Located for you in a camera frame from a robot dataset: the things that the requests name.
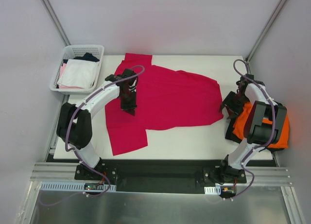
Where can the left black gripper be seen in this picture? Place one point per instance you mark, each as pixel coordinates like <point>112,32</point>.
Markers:
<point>128,105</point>

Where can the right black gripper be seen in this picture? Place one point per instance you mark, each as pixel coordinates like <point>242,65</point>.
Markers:
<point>233,103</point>

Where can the magenta t shirt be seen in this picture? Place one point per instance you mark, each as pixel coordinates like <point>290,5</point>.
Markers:
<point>165,99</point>

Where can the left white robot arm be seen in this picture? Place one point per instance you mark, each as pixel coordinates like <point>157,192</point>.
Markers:
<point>75,120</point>

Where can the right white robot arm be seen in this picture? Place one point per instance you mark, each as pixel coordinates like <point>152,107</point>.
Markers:
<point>263,125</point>

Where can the black folded t shirt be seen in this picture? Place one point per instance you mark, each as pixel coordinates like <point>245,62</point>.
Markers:
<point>236,126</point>

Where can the white cloth in basket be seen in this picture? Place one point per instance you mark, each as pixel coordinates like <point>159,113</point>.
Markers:
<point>79,73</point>

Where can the dark navy cloth in basket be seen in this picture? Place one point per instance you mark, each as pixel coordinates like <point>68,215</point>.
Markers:
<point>87,57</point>

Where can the pink cloth in basket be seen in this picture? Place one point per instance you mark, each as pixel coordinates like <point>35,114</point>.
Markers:
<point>62,69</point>

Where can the white plastic basket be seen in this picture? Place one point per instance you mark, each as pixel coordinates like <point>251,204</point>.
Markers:
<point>70,52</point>

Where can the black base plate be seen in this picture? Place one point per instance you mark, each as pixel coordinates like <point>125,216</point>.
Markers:
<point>158,176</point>

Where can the aluminium front rail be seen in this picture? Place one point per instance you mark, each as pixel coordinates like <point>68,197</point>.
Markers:
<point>64,172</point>

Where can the right white cable duct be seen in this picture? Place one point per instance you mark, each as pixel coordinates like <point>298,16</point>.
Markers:
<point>212,190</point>

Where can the white cable duct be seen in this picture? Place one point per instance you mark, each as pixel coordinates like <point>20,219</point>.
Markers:
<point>76,186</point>
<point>212,190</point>

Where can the left white cable duct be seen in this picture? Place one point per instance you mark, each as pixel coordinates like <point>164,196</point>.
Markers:
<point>76,186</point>

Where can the right aluminium frame post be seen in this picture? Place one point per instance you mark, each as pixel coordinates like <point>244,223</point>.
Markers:
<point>267,27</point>

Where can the aluminium frame post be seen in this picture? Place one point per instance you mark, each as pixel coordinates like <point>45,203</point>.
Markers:
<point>56,22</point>
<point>267,27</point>

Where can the left aluminium frame post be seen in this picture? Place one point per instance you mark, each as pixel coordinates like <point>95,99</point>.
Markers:
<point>56,22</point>

